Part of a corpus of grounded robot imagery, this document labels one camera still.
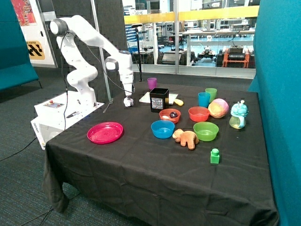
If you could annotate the green toy block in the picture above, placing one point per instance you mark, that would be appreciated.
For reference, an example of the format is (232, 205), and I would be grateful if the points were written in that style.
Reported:
(214, 156)

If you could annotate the brown plush toy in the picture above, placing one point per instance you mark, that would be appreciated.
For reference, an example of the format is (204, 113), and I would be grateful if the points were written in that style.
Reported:
(186, 138)

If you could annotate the black square bin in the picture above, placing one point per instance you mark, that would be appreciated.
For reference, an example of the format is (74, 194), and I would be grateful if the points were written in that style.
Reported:
(159, 99)

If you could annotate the purple toy plum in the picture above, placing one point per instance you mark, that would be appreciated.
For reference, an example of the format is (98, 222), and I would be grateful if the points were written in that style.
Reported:
(173, 115)

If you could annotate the pink yellow soft ball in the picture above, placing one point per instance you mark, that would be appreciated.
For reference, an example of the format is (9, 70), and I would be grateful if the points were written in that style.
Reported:
(218, 108)

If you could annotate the black floor stand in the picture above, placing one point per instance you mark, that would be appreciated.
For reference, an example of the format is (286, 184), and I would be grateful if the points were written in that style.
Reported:
(136, 26)

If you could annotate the blue plastic bowl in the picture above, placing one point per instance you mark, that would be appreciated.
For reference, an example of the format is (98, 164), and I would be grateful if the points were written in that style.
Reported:
(162, 129)

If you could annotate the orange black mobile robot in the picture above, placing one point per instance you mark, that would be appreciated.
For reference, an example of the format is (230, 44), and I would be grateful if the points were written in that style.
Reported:
(236, 57)

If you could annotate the green plastic cup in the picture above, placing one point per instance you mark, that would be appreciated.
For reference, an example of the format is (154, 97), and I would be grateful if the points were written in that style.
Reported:
(212, 92)

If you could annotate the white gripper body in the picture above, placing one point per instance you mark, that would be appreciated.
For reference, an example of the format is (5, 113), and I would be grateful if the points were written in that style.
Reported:
(128, 88)

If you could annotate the pink plastic plate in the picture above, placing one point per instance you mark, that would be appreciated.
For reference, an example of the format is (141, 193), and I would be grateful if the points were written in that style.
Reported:
(105, 132)

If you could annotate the blue plastic cup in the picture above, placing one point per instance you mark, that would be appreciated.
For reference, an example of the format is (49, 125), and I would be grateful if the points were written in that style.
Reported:
(203, 99)

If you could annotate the red wall poster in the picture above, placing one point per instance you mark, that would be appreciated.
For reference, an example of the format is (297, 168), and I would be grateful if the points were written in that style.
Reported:
(24, 12)

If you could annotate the blue sippy cup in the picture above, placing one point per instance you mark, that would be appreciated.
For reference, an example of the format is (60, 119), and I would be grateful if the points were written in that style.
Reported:
(238, 113)

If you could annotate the orange bowl with fruit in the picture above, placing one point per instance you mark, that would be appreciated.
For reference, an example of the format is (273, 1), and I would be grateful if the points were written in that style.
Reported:
(167, 112)

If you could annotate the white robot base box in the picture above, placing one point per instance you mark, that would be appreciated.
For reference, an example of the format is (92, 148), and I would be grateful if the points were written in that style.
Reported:
(59, 113)

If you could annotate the yellow toy lemon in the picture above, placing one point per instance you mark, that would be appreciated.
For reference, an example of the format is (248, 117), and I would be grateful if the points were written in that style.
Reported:
(179, 102)

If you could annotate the purple plastic cup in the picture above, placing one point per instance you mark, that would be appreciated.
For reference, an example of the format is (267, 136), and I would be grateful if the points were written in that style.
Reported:
(152, 83)

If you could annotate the teal sofa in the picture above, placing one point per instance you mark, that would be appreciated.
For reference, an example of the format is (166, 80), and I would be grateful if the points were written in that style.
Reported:
(15, 66)

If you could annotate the paper ball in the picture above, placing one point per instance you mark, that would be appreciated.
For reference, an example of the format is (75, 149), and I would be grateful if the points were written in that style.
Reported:
(128, 102)

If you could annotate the orange empty bowl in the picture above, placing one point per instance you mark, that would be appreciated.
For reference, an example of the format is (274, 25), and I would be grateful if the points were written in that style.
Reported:
(198, 113)

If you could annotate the black tablecloth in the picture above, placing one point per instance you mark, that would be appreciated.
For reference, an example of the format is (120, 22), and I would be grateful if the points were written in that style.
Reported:
(158, 180)

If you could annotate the yellow black warning sign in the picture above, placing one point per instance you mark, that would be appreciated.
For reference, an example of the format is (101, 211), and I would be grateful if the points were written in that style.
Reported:
(35, 50)

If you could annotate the green plastic bowl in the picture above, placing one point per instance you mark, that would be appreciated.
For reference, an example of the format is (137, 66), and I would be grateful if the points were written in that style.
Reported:
(206, 131)

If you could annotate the teal partition panel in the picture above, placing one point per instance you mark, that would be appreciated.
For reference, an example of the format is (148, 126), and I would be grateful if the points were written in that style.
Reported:
(277, 49)

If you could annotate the green marbled notebook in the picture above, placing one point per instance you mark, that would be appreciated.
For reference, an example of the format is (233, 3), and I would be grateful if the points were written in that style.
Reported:
(146, 98)

